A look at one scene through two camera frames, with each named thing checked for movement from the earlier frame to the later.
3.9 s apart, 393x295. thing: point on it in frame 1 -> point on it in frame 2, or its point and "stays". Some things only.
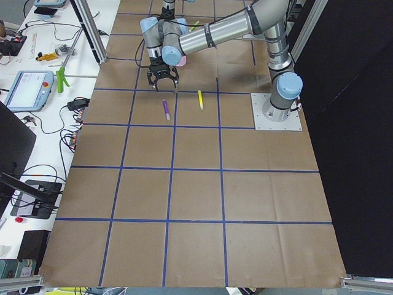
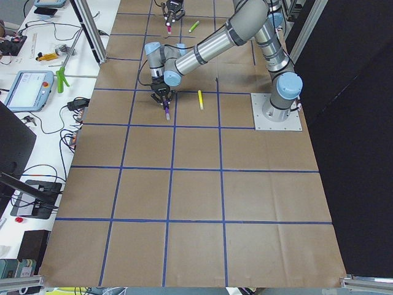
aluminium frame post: (90, 29) stays
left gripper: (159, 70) -> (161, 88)
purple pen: (167, 115) stays
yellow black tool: (47, 56) stays
